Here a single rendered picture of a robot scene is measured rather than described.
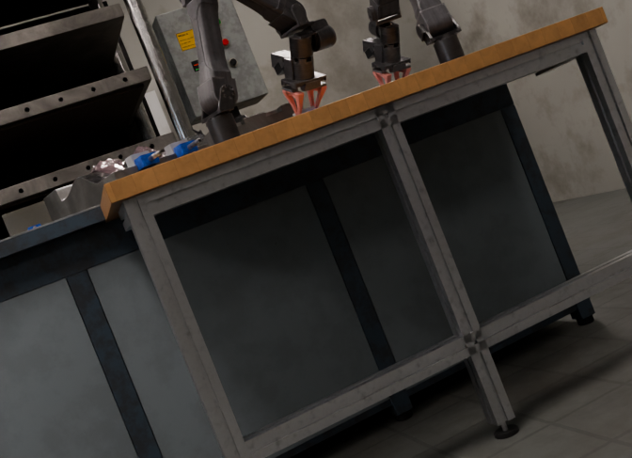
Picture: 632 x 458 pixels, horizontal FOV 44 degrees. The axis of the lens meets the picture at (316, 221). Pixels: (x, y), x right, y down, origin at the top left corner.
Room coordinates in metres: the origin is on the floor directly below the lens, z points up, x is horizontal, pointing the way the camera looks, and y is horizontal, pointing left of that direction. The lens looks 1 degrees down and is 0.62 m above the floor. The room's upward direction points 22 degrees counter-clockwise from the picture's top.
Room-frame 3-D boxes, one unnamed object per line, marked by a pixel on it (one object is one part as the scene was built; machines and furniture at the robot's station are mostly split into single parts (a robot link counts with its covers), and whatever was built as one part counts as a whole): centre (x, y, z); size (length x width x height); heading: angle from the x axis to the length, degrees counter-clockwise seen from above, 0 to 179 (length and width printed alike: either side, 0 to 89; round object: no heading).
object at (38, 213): (2.85, 0.90, 0.87); 0.50 x 0.27 x 0.17; 19
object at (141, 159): (1.83, 0.31, 0.85); 0.13 x 0.05 x 0.05; 37
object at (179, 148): (1.89, 0.22, 0.85); 0.13 x 0.05 x 0.05; 37
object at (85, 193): (2.07, 0.43, 0.85); 0.50 x 0.26 x 0.11; 37
